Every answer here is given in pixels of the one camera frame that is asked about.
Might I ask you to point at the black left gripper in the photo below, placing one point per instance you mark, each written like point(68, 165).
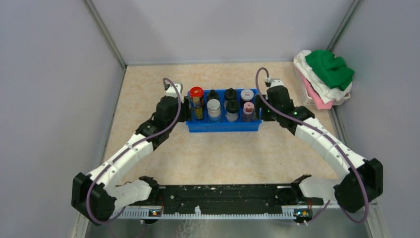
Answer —
point(186, 107)

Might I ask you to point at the pink cap bottle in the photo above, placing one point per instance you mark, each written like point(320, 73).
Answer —
point(248, 112)

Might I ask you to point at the yellow label oil bottle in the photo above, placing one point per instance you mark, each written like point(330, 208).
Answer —
point(198, 108)

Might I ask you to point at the blue plastic divided bin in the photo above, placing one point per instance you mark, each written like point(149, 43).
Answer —
point(223, 126)

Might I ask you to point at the white lid brown jar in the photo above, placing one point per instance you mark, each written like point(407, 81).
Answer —
point(246, 95)

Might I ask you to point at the red cap brown sauce bottle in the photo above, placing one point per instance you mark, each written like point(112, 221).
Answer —
point(197, 92)

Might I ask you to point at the silver cap white bead jar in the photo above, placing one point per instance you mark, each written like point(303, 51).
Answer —
point(214, 110)

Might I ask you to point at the black pourer cap grain jar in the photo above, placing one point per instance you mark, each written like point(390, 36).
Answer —
point(230, 94)

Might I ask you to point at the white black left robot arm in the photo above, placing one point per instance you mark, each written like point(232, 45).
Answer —
point(98, 194)

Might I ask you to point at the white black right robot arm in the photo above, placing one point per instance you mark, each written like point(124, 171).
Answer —
point(359, 180)

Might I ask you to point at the white laundry basket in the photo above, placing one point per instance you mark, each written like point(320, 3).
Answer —
point(308, 100)

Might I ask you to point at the pink cloth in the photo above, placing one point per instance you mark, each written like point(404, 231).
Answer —
point(318, 102)

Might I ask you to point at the white cloth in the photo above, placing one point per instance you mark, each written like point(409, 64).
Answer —
point(327, 94)

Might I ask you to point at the green cloth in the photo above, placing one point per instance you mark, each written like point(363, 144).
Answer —
point(331, 70)

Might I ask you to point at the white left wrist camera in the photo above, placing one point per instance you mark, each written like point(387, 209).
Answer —
point(174, 89)

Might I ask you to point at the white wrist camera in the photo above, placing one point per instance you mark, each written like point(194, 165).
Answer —
point(273, 82)
point(174, 89)

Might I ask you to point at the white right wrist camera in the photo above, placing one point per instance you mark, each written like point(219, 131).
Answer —
point(273, 82)

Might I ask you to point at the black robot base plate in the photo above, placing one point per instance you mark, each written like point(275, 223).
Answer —
point(281, 194)

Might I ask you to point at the aluminium frame rail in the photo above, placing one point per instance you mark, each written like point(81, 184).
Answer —
point(253, 209)

